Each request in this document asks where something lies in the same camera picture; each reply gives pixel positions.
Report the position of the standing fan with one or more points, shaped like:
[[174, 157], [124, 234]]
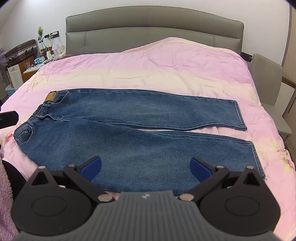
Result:
[[2, 58]]

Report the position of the white slatted appliance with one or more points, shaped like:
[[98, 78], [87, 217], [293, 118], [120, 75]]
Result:
[[15, 76]]

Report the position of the blue digital clock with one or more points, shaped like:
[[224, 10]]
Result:
[[39, 61]]

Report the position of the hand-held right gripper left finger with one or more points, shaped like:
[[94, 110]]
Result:
[[92, 168]]

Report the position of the wooden nightstand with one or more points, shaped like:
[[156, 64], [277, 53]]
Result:
[[29, 62]]

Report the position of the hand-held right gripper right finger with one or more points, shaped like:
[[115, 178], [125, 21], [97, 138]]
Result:
[[198, 170]]

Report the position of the pink floral duvet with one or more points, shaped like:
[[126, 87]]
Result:
[[161, 69]]

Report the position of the white table lamp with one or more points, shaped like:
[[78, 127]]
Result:
[[55, 49]]

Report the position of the small green potted plant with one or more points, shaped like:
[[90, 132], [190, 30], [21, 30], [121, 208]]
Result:
[[41, 37]]

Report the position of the grey chair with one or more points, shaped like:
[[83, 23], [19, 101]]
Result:
[[270, 88]]

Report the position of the brown suitcase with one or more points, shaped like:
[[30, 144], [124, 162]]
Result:
[[20, 49]]

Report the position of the light blue bin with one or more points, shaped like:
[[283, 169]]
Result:
[[9, 90]]

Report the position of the black wall socket panel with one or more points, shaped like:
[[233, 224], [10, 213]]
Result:
[[52, 34]]

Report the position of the blue denim pants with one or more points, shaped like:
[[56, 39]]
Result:
[[143, 143]]

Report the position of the grey padded bed headboard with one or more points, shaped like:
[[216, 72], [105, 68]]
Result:
[[148, 30]]

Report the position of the pink fuzzy cloth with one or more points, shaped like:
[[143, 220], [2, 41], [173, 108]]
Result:
[[5, 199]]

